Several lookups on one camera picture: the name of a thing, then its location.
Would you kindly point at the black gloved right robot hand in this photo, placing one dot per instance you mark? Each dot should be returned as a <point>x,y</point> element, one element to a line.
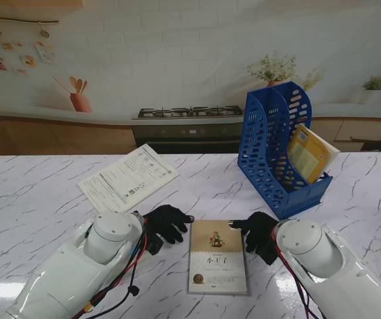
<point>260,232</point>

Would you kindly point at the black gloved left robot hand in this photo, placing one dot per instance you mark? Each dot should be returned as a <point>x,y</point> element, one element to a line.
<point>167,221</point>

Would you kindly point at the beige Little Prince book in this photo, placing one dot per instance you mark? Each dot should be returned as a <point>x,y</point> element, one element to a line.
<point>217,266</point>

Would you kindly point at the yellow cover book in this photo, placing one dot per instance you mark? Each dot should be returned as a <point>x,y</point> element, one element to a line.
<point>310,156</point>

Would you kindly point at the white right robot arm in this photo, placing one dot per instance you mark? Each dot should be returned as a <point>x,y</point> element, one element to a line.
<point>343,282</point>

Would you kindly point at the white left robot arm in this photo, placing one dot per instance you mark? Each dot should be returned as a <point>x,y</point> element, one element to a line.
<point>71,276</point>

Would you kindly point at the white printed paper sheet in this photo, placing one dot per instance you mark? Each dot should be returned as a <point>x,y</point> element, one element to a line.
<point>127,172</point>

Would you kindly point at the blue perforated plastic file rack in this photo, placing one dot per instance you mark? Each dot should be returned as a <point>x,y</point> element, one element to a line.
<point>263,159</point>

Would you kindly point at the large illustrated picture book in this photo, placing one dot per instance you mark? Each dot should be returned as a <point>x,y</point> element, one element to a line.
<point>177,66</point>

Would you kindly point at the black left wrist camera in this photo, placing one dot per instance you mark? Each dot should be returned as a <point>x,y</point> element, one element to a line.
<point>154,246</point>

